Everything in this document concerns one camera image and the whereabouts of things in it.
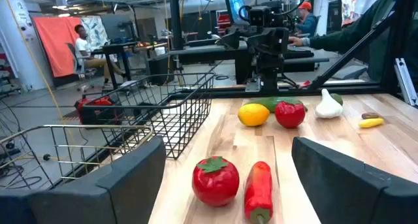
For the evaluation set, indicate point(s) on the green cucumber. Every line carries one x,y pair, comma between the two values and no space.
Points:
271,102

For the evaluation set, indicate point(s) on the small yellow pepper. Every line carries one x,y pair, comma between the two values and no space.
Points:
371,122

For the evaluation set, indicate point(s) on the silver aluminium profile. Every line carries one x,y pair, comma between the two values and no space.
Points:
405,82

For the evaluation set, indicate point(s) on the green lime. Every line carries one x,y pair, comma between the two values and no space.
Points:
338,98

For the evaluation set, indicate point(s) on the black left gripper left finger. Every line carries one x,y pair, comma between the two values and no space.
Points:
98,201

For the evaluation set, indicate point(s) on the grey desk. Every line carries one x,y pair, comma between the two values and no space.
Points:
202,51

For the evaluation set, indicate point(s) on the white round column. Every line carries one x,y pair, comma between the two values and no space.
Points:
19,38

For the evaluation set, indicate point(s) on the person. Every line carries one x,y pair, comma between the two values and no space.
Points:
307,21
83,47
359,31

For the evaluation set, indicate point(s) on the blue screen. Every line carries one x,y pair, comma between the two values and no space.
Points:
235,2

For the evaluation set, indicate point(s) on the small brown nut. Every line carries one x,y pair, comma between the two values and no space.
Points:
370,115

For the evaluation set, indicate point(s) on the white garlic bulb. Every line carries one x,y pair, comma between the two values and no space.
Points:
328,108

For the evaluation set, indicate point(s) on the red tomato with green leaf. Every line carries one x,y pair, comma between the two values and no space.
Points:
215,185
290,115

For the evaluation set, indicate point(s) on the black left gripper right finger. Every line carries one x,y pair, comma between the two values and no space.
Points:
352,198

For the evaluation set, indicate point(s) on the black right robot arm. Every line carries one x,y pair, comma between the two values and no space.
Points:
269,73

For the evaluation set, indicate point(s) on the long red chili pepper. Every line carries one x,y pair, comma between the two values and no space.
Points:
258,188

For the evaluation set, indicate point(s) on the person's hand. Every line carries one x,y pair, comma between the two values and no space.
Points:
295,41

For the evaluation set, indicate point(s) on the red cabinet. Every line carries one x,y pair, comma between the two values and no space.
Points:
223,23

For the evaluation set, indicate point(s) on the grey panel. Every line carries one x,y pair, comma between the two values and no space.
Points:
117,26

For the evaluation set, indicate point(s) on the orange cloth partition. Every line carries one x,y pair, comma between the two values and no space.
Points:
55,47

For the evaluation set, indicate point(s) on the red and black case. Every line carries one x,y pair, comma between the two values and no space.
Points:
94,108

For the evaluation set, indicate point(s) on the yellow-orange lemon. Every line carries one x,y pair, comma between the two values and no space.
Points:
253,115

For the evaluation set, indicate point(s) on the leaf-patterned cloth panel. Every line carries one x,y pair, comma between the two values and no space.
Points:
94,31

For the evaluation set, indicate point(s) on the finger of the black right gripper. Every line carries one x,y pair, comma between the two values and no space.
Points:
235,40

